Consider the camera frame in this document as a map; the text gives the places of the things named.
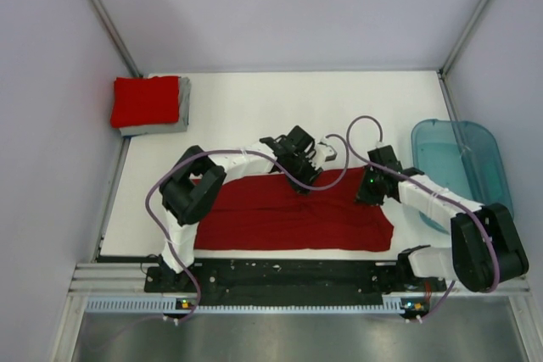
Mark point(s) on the right aluminium frame post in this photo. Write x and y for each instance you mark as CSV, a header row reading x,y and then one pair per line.
x,y
467,32

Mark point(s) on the folded grey t-shirt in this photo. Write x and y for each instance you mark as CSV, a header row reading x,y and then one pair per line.
x,y
180,126

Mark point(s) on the translucent blue plastic bin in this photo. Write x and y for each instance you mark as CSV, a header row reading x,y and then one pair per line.
x,y
462,156

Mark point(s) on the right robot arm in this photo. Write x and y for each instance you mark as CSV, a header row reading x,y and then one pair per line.
x,y
485,248

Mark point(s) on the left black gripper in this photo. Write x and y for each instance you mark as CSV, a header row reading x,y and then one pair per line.
x,y
311,173

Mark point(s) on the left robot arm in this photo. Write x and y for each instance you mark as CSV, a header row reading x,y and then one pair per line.
x,y
189,194

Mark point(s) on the left aluminium frame post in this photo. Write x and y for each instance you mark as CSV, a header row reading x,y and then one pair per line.
x,y
105,20

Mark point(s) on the aluminium frame post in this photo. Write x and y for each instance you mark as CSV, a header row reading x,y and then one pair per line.
x,y
467,32
105,20

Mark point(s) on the folded bright red t-shirt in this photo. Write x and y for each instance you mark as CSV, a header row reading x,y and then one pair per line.
x,y
145,101

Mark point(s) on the dark red t-shirt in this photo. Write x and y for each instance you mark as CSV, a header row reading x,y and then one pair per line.
x,y
263,212

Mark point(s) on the grey slotted cable duct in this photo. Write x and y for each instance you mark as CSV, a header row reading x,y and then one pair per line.
x,y
180,305

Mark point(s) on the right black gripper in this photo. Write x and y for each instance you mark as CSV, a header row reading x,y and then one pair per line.
x,y
363,196

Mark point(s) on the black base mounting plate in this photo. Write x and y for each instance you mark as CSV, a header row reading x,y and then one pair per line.
x,y
283,281

